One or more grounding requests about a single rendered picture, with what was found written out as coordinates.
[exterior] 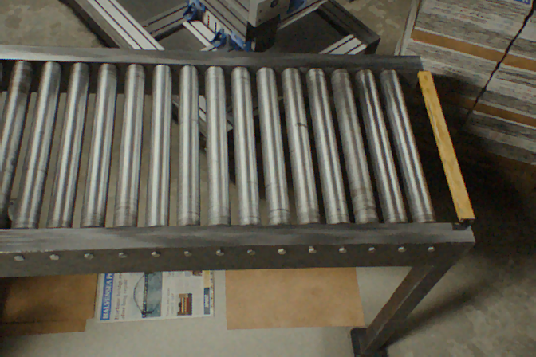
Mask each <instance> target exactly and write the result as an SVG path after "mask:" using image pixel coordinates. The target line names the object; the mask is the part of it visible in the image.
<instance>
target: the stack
mask: <svg viewBox="0 0 536 357"><path fill-rule="evenodd" d="M418 3H420V0H413V1H412V5H411V8H410V12H409V15H408V19H407V22H406V26H405V31H403V33H404V38H403V42H402V37H403V33H402V34H401V38H399V41H398V42H397V46H396V49H395V52H394V55H398V52H399V48H400V45H402V47H401V50H400V53H399V56H410V55H420V59H421V61H422V65H423V67H424V70H431V75H432V79H433V82H434V85H435V90H437V91H440V92H445V93H449V94H452V95H456V96H461V97H463V98H467V99H470V100H475V99H477V97H478V101H477V103H478V102H479V103H481V104H487V105H490V106H494V108H500V109H502V110H507V111H509V112H516V113H518V114H521V115H525V116H530V117H534V118H536V72H535V71H531V70H529V69H523V68H519V67H516V66H513V65H507V64H503V59H502V60H501V61H500V62H496V61H490V60H487V59H484V58H481V57H476V56H472V55H469V54H465V53H460V52H457V51H454V50H451V49H445V48H442V47H439V45H437V46H436V45H433V44H430V43H427V42H423V41H418V40H416V39H411V38H410V36H411V35H412V34H411V33H412V28H413V25H414V21H415V18H416V24H415V28H414V29H419V30H420V31H421V30H423V32H427V33H432V34H436V35H439V36H442V37H448V38H451V39H454V40H457V41H463V42H466V43H469V44H473V45H478V46H482V47H485V48H488V49H493V50H496V51H500V52H503V53H504V52H505V50H506V49H507V47H509V50H507V53H510V54H514V55H516V56H520V57H525V58H530V59H533V60H536V0H421V3H420V5H419V9H418V13H417V16H416V11H417V7H418ZM401 42H402V43H403V44H401ZM477 103H475V104H477ZM439 104H440V107H441V110H442V113H443V118H444V119H445V121H446V124H447V129H448V132H449V136H450V138H451V139H452V138H453V139H452V142H454V143H461V144H463V145H467V146H470V147H473V148H475V149H479V150H482V151H487V152H490V153H494V154H496V155H502V156H505V157H507V158H512V159H516V160H520V161H522V162H523V163H530V164H532V165H535V166H536V127H531V126H527V125H524V124H519V123H515V121H512V120H506V119H503V118H500V117H497V116H492V115H489V114H485V113H482V112H477V111H474V110H472V109H473V107H472V109H470V108H465V107H461V106H459V105H455V104H449V103H447V101H442V100H439ZM405 105H407V109H408V115H409V119H410V122H411V125H412V129H414V131H418V132H422V133H424V134H427V135H432V136H435V134H434V132H433V131H432V126H431V122H430V120H429V116H428V110H427V108H426V104H425V101H424V96H422V95H420V94H415V93H412V94H411V96H410V98H408V100H407V102H405ZM454 152H455V157H456V159H459V160H462V161H464V162H465V163H470V164H473V165H476V166H480V167H484V168H487V169H491V170H493V171H496V172H495V173H494V174H493V175H492V177H490V175H484V174H481V173H478V172H474V171H470V170H467V169H463V168H461V167H460V168H459V169H460V171H461V174H462V178H465V179H470V180H473V181H476V182H481V183H484V184H487V185H491V186H496V187H499V188H502V189H503V190H508V191H510V192H513V193H516V194H521V195H524V196H528V197H531V198H536V190H532V189H533V188H534V187H535V186H536V173H534V172H530V171H525V170H522V169H519V168H516V167H512V166H507V165H505V164H501V163H497V162H496V161H493V160H490V159H485V158H481V157H478V156H475V155H470V154H466V153H463V152H460V151H455V150H454Z"/></svg>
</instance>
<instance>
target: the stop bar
mask: <svg viewBox="0 0 536 357"><path fill-rule="evenodd" d="M418 77H419V81H420V87H421V89H422V93H423V95H424V101H425V104H426V108H427V110H428V116H429V120H430V122H431V126H432V131H433V132H434V134H435V139H436V142H437V145H438V149H439V154H440V157H441V160H442V164H443V168H444V172H445V175H446V176H447V181H448V184H449V187H450V190H451V196H452V199H453V202H454V205H455V208H456V211H457V214H458V217H459V222H460V223H472V222H473V221H474V220H475V216H474V214H473V210H472V208H471V202H470V199H469V197H468V193H467V191H466V188H465V186H464V182H463V178H462V174H461V171H460V169H459V164H458V160H456V157H455V152H454V149H453V146H452V143H451V138H450V136H449V132H448V129H447V124H446V121H445V119H444V118H443V113H442V110H441V107H440V104H439V99H438V96H437V93H436V88H435V85H434V82H433V79H432V75H431V70H420V71H419V73H418Z"/></svg>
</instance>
